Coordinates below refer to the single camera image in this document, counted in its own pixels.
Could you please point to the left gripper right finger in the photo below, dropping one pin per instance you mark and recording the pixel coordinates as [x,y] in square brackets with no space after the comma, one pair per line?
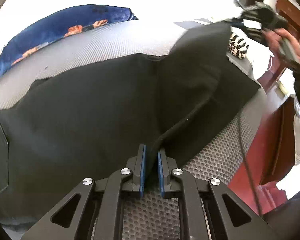
[208,209]

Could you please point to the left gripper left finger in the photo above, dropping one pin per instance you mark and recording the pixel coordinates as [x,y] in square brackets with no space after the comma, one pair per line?
[94,208]

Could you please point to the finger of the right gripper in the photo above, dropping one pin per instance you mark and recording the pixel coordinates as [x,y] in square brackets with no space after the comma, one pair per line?
[235,22]

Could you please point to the black pants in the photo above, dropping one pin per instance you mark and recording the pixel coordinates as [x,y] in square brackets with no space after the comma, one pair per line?
[88,121]

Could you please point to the right hand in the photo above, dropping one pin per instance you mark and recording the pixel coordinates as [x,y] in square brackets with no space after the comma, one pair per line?
[275,40]

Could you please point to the black white zigzag cloth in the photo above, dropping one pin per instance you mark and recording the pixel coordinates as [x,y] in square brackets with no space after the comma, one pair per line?
[238,46]

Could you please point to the blue floral blanket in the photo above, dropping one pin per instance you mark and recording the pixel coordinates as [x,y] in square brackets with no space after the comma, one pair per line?
[59,25]

